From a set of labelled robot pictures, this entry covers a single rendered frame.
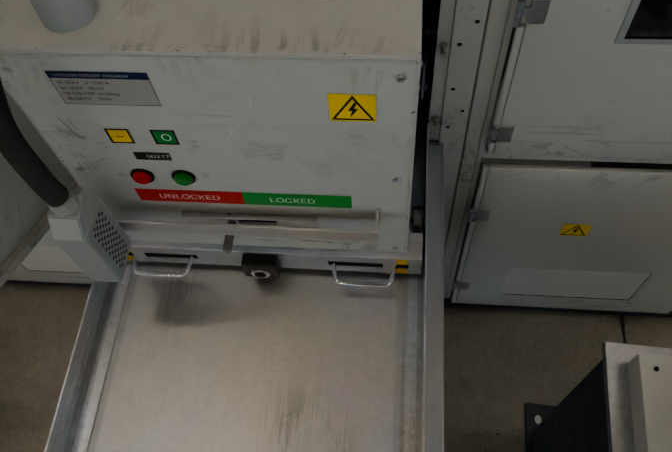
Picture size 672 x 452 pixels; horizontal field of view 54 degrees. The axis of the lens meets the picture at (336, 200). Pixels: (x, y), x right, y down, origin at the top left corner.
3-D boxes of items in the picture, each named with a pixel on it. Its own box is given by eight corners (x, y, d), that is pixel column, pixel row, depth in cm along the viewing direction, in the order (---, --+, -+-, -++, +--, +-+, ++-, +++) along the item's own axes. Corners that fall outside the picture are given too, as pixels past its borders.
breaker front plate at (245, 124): (404, 261, 110) (418, 68, 69) (122, 249, 114) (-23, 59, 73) (405, 254, 111) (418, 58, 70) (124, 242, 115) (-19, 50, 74)
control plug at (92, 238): (122, 283, 101) (76, 230, 86) (91, 282, 101) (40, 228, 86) (134, 237, 105) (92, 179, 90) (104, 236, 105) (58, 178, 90)
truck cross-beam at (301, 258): (420, 274, 114) (422, 259, 108) (116, 260, 119) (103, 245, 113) (420, 248, 116) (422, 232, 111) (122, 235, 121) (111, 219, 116)
